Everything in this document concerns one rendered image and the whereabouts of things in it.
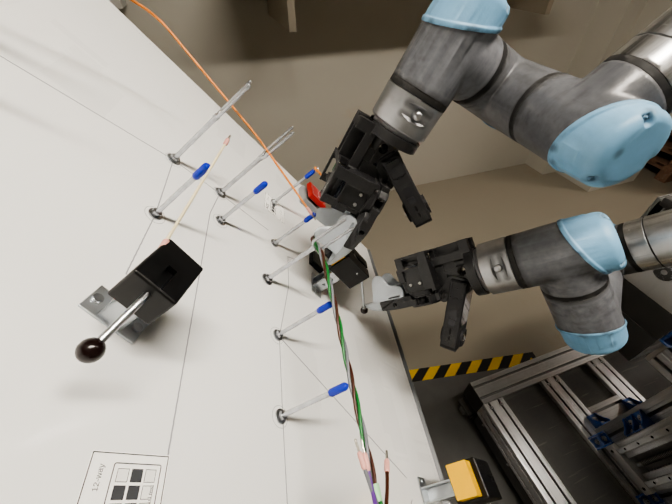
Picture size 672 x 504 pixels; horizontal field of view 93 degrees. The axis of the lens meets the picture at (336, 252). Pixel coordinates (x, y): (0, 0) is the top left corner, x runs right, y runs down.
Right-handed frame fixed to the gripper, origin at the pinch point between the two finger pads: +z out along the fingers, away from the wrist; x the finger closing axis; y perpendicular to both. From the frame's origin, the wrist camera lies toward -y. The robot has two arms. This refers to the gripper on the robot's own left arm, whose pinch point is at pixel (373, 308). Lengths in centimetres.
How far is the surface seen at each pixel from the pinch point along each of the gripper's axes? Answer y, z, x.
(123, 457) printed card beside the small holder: -1.1, -6.5, 42.6
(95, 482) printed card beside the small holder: -1.5, -7.0, 44.2
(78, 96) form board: 31.9, 3.3, 37.7
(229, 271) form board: 10.8, 0.7, 26.9
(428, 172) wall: 78, 51, -220
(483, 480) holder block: -24.0, -13.6, 7.2
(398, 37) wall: 139, 17, -137
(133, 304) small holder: 7.9, -10.4, 41.7
